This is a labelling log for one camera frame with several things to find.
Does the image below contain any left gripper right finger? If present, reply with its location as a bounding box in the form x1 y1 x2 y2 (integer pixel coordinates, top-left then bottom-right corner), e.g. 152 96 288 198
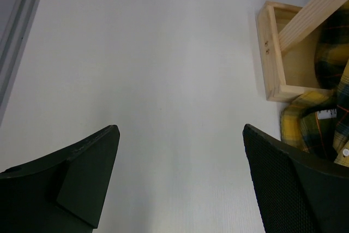
243 124 348 232

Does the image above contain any yellow black plaid shirt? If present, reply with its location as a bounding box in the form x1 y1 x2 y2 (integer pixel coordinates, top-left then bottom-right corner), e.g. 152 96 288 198
280 3 348 166

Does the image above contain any wooden clothes rack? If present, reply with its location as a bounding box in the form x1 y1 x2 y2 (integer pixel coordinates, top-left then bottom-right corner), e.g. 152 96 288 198
256 0 347 103

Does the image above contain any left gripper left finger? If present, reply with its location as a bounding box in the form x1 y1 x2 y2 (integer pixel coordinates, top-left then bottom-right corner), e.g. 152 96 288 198
1 125 120 232

